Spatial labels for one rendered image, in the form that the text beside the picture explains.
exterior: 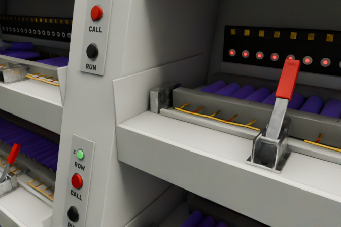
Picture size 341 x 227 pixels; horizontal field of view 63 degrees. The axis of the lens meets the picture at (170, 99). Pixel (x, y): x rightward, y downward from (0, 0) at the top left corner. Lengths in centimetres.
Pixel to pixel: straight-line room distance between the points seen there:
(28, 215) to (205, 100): 35
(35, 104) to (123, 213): 20
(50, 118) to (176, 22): 22
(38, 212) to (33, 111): 17
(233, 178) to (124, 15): 20
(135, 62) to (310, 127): 19
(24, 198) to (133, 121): 31
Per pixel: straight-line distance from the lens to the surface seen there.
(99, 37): 33
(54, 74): 49
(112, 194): 35
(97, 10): 33
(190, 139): 27
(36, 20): 78
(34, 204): 55
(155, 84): 35
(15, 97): 49
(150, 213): 43
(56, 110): 40
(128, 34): 31
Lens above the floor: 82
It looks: 7 degrees down
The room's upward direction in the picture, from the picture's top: 9 degrees clockwise
